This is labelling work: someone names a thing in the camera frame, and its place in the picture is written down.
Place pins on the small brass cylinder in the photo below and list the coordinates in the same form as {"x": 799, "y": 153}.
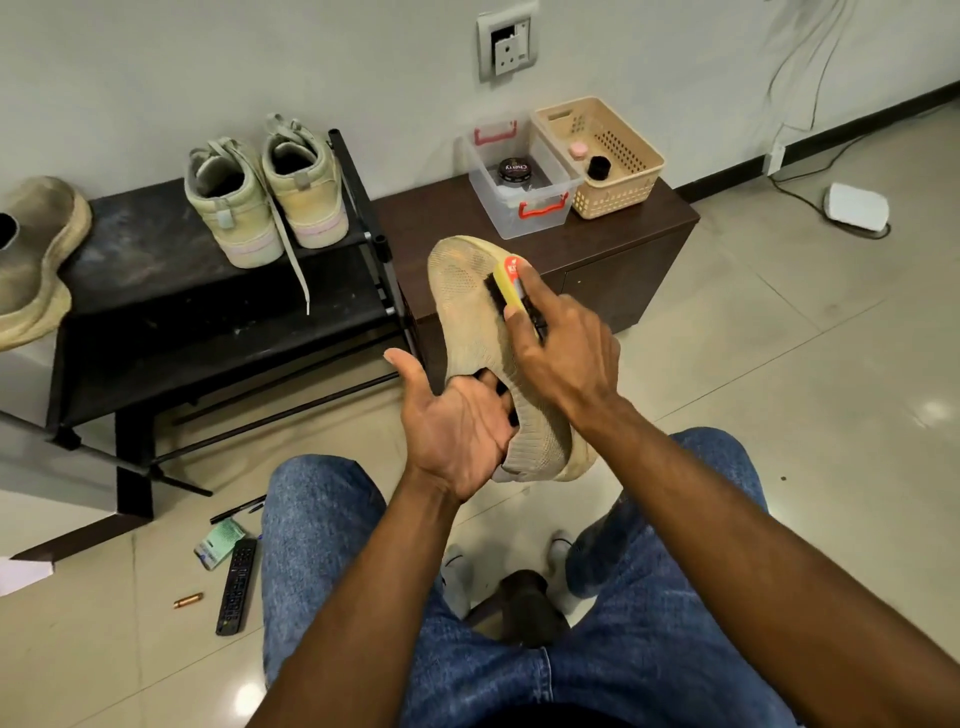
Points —
{"x": 188, "y": 599}

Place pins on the clear plastic storage box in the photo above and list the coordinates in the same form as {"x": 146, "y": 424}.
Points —
{"x": 525, "y": 210}

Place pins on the worn tan slip-on shoe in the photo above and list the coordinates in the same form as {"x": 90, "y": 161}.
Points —
{"x": 33, "y": 263}
{"x": 462, "y": 308}

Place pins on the white paper sheet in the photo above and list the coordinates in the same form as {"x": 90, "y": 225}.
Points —
{"x": 24, "y": 576}

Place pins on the white router box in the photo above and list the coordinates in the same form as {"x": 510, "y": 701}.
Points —
{"x": 857, "y": 209}

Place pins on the black round polish tin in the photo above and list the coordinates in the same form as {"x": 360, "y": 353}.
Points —
{"x": 515, "y": 170}

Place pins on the person's left hand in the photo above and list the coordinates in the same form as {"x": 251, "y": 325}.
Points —
{"x": 450, "y": 435}

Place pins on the small black round cap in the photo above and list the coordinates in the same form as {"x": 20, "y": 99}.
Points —
{"x": 599, "y": 168}

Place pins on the person's left leg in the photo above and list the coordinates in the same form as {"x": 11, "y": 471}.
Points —
{"x": 323, "y": 548}

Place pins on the person's leg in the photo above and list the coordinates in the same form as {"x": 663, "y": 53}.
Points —
{"x": 323, "y": 548}
{"x": 690, "y": 630}

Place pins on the beige plastic basket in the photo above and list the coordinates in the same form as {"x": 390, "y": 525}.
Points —
{"x": 623, "y": 155}

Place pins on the black pen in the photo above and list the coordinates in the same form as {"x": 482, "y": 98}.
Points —
{"x": 237, "y": 509}

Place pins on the pale green lace-up shoe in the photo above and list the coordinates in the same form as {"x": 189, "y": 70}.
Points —
{"x": 236, "y": 210}
{"x": 308, "y": 192}

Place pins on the person's right hand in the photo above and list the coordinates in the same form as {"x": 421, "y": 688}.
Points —
{"x": 570, "y": 360}

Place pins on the black metal shoe rack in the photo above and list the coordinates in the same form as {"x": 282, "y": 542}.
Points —
{"x": 225, "y": 315}

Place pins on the pink round lid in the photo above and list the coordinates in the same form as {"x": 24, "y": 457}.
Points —
{"x": 578, "y": 149}

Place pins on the white wall plug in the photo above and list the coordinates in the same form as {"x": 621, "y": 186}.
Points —
{"x": 774, "y": 159}

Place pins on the white wall socket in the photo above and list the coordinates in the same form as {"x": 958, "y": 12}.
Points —
{"x": 509, "y": 42}

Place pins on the person's right leg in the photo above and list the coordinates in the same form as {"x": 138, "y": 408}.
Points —
{"x": 690, "y": 630}

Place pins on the black remote control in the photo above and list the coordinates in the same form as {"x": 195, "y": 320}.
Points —
{"x": 237, "y": 585}

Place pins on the black orange shoe brush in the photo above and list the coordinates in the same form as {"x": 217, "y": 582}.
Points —
{"x": 507, "y": 278}

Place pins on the dark brown wooden cabinet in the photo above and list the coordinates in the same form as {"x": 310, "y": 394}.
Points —
{"x": 435, "y": 225}

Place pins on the person's right forearm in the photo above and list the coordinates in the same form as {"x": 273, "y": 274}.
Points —
{"x": 795, "y": 585}

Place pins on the green paper packet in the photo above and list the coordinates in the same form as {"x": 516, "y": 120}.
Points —
{"x": 221, "y": 543}

